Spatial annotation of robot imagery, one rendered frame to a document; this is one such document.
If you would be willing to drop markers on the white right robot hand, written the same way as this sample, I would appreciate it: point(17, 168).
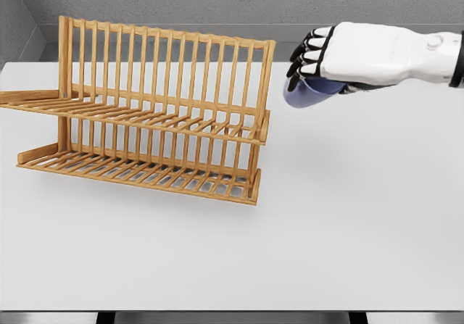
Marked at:
point(362, 54)

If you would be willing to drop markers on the blue cup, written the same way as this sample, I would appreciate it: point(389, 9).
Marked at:
point(308, 94)

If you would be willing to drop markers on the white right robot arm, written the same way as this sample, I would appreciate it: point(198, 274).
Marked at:
point(436, 57)

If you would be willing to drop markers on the wooden two-tier dish rack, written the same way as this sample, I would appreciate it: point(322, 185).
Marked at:
point(145, 114)

